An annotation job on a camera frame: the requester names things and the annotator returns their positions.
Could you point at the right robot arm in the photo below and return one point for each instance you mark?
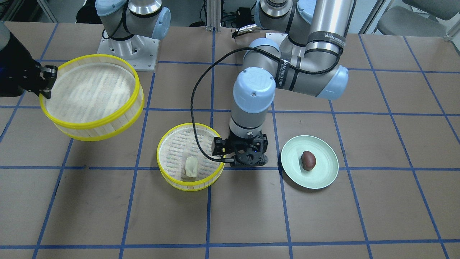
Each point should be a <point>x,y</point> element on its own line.
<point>132,32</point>

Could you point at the dark brown bun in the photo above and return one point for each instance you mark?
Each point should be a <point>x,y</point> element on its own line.
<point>308,160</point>

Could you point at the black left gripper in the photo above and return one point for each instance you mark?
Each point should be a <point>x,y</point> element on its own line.
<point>219,146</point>

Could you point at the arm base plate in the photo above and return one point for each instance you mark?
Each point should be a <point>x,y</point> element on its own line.
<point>139,51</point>
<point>277,37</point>

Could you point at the white steamed bun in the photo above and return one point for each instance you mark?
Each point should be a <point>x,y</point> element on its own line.
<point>191,167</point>

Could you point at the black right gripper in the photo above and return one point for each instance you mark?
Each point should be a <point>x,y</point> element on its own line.
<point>17,68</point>

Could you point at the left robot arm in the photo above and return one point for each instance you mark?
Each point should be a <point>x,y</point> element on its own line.
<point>306,61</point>

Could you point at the aluminium frame post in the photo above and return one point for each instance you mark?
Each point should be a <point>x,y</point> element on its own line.
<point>213,15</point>

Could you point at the yellow steamer layer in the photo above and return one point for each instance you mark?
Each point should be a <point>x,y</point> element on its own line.
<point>95,97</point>
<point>179,143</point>

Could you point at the light green plate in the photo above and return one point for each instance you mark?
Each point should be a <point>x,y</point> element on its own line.
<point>322,174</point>

